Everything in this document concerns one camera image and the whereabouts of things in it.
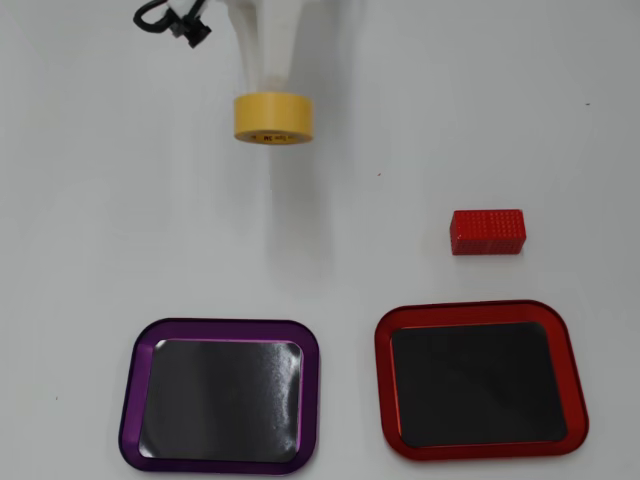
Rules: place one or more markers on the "red studded block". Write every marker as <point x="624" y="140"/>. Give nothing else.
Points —
<point x="487" y="232"/>

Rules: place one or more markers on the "red metal tray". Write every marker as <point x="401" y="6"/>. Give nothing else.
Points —
<point x="475" y="385"/>

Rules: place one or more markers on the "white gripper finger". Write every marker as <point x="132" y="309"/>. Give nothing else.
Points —
<point x="277" y="45"/>
<point x="245" y="45"/>

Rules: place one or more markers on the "purple metal tray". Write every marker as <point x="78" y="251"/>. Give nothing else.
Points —
<point x="220" y="400"/>

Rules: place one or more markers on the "yellow masking tape roll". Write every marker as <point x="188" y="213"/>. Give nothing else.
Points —
<point x="272" y="117"/>

